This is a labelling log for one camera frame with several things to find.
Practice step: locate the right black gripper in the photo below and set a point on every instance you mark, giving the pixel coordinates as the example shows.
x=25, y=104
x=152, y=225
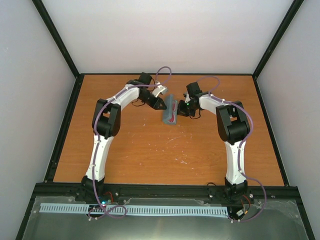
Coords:
x=180, y=111

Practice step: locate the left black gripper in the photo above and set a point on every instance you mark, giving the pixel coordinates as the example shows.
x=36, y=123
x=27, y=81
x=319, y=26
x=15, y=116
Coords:
x=156, y=104

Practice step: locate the grey glasses case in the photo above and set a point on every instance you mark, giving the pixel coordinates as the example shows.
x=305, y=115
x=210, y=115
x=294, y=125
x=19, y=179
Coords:
x=168, y=101

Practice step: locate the pink transparent sunglasses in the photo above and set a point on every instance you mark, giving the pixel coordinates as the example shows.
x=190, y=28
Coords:
x=172, y=118

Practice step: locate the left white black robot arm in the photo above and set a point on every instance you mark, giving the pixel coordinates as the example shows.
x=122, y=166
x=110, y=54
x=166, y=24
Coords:
x=106, y=124

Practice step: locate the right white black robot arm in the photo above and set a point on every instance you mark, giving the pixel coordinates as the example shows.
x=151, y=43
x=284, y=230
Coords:
x=233, y=129

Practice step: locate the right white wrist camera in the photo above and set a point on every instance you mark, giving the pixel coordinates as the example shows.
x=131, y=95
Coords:
x=187, y=97

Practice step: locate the left black frame post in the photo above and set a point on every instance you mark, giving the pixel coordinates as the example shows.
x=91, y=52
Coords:
x=47, y=20

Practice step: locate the black frame post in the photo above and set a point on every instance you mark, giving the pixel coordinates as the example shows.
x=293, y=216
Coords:
x=47, y=20
x=285, y=23

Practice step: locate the black aluminium frame rail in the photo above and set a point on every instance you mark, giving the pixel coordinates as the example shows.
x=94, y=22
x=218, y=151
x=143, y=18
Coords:
x=126, y=191

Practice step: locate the metal base plate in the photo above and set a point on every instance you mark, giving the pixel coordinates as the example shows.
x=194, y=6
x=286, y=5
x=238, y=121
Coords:
x=271, y=220

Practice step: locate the right black frame post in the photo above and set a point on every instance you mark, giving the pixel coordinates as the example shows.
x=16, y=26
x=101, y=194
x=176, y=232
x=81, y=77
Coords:
x=285, y=23

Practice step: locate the light blue slotted cable duct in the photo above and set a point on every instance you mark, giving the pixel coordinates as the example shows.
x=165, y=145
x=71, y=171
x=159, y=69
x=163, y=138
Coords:
x=136, y=210

